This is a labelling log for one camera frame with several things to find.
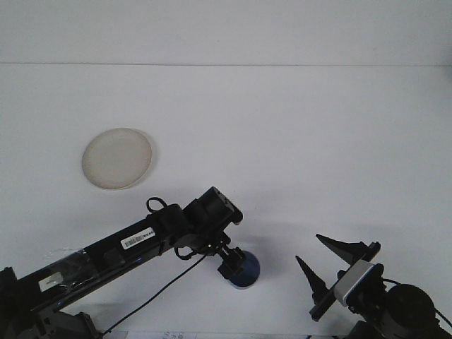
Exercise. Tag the pale blue cup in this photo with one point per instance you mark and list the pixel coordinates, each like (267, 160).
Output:
(249, 272)

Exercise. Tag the pale round plate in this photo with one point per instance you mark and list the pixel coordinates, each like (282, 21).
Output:
(116, 159)

